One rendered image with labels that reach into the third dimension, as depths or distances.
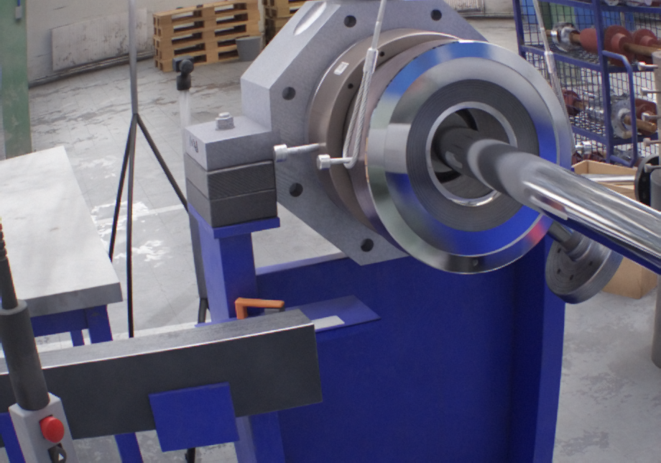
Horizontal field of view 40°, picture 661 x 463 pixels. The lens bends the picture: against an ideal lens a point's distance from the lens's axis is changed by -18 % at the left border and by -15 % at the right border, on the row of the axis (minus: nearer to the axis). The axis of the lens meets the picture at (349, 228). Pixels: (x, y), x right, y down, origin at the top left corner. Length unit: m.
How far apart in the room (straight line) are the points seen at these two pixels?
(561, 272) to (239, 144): 0.60
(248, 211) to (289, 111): 0.18
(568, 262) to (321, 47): 0.57
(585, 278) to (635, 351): 1.76
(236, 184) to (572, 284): 0.60
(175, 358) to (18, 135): 6.11
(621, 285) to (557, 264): 2.16
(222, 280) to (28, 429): 0.90
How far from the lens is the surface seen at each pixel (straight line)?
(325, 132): 1.69
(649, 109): 4.55
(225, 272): 1.80
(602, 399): 3.15
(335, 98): 1.68
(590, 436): 2.93
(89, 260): 2.01
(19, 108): 7.54
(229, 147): 1.76
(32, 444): 1.03
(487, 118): 1.76
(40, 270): 2.00
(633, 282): 3.93
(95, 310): 1.91
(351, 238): 1.87
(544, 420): 2.24
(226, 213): 1.77
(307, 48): 1.78
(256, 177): 1.77
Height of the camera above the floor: 1.47
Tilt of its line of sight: 17 degrees down
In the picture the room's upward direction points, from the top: 4 degrees counter-clockwise
